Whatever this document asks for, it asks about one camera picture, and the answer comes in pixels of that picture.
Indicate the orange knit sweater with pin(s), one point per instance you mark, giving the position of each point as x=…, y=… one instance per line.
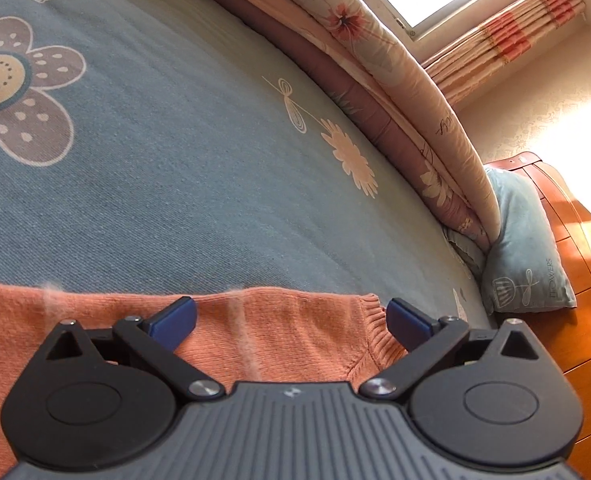
x=285, y=330

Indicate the wooden headboard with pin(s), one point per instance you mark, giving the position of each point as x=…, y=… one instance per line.
x=585, y=270

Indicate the pink striped curtain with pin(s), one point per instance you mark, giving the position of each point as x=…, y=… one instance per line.
x=515, y=35

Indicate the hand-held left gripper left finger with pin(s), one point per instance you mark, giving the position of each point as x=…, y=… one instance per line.
x=175, y=320

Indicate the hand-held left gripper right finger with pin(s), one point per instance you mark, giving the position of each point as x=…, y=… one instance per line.
x=408, y=322

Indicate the teal printed pillow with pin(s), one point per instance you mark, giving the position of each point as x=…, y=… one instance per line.
x=520, y=240

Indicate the folded pink floral quilt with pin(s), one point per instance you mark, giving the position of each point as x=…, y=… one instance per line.
x=375, y=85

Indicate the flat teal pillow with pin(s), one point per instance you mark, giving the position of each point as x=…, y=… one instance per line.
x=468, y=250

